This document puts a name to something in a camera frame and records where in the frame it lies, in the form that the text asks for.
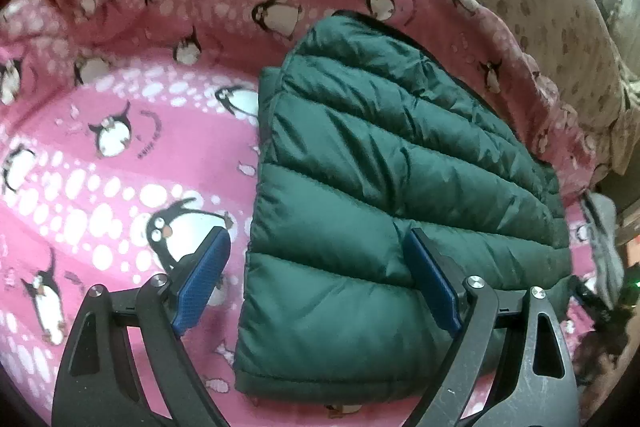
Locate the dark green puffer jacket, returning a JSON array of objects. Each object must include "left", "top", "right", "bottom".
[{"left": 233, "top": 11, "right": 572, "bottom": 405}]

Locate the pink penguin fleece blanket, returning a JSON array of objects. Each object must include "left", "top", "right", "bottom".
[{"left": 1, "top": 0, "right": 594, "bottom": 426}]

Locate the beige curtain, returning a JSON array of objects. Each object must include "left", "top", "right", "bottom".
[{"left": 606, "top": 0, "right": 639, "bottom": 176}]

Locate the grey cloth on bed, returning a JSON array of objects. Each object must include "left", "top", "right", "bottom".
[{"left": 580, "top": 191, "right": 625, "bottom": 309}]

